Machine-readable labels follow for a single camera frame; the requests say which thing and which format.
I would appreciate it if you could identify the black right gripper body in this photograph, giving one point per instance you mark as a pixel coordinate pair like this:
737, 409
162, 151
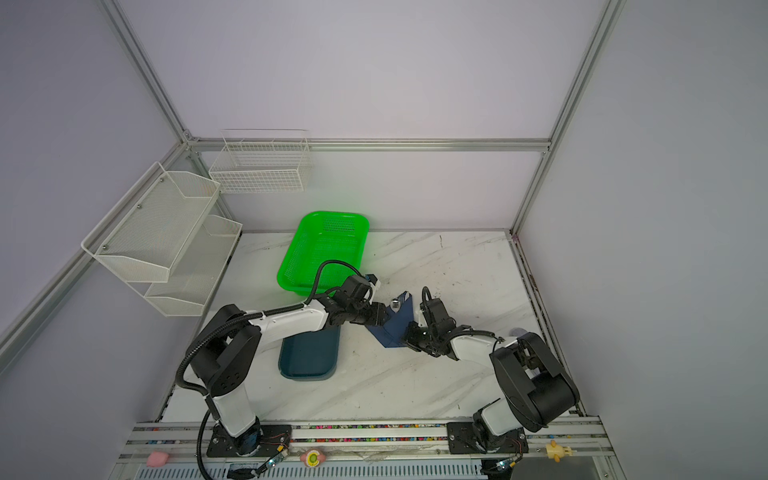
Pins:
430, 336

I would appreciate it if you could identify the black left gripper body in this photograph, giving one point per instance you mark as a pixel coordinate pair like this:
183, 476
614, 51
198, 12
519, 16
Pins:
359, 313

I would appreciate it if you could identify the dark blue paper napkin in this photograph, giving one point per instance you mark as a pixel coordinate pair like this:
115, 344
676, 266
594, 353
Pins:
390, 334

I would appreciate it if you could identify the dark teal plastic tray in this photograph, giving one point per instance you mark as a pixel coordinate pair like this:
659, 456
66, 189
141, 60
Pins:
310, 356

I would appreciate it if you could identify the green plastic perforated basket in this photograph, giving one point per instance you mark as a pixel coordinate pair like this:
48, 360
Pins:
319, 237

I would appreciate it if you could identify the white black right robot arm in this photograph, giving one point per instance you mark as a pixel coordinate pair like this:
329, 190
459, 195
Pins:
533, 386

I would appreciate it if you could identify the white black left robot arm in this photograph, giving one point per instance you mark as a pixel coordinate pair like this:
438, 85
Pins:
218, 360

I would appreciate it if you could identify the yellow pink round toy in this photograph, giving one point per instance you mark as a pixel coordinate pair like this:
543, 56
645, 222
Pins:
313, 458

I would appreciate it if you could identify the yellow duck toy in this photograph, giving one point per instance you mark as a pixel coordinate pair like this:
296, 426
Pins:
558, 452

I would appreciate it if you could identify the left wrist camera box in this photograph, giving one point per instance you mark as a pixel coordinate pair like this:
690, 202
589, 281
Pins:
360, 288

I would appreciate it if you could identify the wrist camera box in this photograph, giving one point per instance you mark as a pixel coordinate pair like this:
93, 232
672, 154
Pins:
437, 317
360, 288

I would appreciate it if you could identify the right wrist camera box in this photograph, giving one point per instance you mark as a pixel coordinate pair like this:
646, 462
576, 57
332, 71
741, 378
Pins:
437, 317

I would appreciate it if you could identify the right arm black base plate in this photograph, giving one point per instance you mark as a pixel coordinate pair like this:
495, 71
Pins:
472, 438

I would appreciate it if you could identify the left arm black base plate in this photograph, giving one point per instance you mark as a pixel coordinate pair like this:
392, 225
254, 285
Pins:
261, 441

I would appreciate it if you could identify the aluminium front rail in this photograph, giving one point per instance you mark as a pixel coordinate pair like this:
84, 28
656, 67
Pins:
387, 449

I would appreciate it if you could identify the white wire wall basket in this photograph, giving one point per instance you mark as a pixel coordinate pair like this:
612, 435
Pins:
263, 161

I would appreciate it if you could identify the white mesh wall shelf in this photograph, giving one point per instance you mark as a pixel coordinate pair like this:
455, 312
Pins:
165, 242

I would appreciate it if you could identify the pink toy on rail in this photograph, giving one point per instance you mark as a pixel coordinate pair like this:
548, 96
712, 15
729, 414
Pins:
157, 459

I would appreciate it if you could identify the aluminium frame post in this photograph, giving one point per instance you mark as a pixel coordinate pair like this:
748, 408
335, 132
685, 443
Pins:
129, 41

